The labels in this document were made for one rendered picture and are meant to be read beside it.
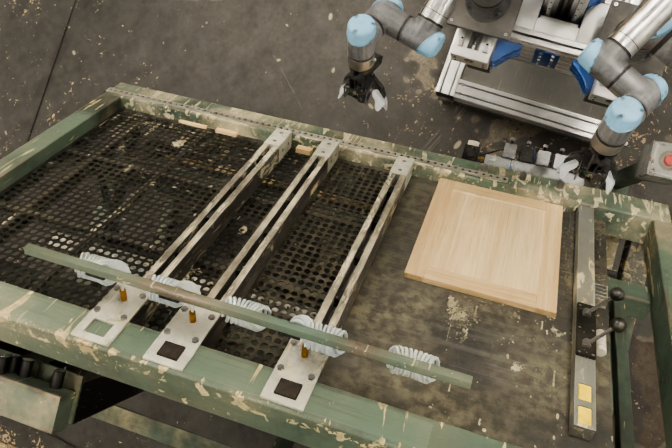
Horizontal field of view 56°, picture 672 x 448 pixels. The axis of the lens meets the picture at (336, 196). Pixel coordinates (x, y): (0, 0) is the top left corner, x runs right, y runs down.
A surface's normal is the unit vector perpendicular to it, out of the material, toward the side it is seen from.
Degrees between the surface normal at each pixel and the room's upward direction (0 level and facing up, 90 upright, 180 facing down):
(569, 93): 0
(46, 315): 55
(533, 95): 0
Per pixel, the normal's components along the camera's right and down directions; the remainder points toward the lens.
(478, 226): 0.07, -0.83
